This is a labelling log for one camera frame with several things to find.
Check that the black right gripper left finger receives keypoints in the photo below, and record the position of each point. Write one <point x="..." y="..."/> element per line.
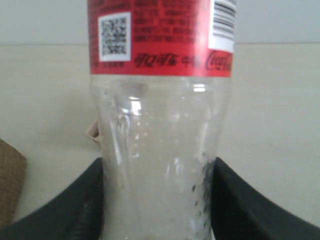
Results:
<point x="77" y="213"/>

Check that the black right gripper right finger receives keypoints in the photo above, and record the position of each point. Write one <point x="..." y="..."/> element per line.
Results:
<point x="239" y="212"/>

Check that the brown cardboard pulp tray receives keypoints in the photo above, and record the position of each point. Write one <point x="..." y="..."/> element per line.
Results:
<point x="92" y="132"/>

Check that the red label cola bottle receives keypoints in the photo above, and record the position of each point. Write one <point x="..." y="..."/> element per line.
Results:
<point x="161" y="83"/>

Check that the woven wicker waste basket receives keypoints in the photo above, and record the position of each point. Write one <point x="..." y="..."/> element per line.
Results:
<point x="12" y="176"/>

